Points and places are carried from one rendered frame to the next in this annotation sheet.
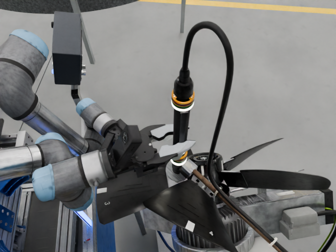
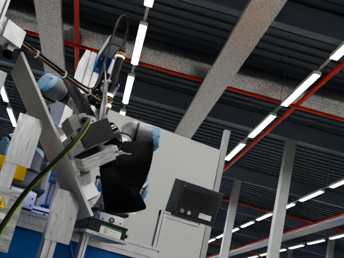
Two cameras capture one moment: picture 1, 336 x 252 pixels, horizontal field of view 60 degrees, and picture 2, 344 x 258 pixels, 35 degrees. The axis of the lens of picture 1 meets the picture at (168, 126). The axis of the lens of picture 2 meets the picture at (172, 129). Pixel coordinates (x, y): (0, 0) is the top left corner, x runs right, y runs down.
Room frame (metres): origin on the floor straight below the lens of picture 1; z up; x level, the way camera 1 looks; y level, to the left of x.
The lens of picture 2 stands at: (0.19, -2.39, 0.53)
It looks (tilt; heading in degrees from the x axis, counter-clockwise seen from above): 19 degrees up; 79
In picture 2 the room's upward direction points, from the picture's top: 13 degrees clockwise
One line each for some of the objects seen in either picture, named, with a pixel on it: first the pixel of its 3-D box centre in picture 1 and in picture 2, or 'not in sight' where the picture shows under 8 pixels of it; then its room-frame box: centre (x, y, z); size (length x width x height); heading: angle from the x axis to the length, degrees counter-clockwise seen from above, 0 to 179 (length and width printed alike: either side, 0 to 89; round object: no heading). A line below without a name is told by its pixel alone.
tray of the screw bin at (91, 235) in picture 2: not in sight; (96, 238); (0.47, 0.19, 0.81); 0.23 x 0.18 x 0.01; 24
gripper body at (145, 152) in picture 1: (131, 158); (98, 94); (0.29, 0.09, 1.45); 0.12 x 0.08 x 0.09; 110
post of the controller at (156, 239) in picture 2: (80, 104); (158, 228); (0.80, 0.41, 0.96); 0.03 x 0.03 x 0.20; 9
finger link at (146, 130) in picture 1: (150, 136); not in sight; (0.33, 0.04, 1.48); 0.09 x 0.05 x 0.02; 118
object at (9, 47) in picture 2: not in sight; (8, 52); (-0.09, -0.44, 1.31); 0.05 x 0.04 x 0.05; 44
